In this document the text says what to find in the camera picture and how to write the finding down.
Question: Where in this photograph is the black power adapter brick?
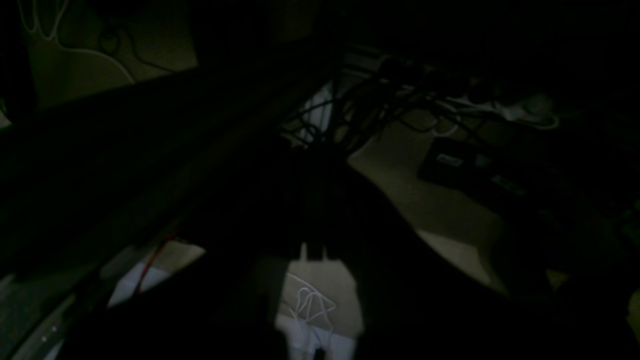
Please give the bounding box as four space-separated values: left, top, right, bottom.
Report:
417 137 480 191

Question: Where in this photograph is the white cable on floor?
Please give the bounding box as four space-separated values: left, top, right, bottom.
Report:
285 272 337 331

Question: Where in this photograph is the grey looped cable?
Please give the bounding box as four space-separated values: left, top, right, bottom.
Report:
17 0 136 83

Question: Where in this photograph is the white power strip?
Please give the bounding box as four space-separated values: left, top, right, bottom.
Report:
344 45 560 131

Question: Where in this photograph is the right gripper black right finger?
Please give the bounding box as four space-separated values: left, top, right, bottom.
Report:
320 155 639 360

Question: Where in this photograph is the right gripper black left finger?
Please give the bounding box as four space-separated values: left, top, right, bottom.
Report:
57 145 313 360

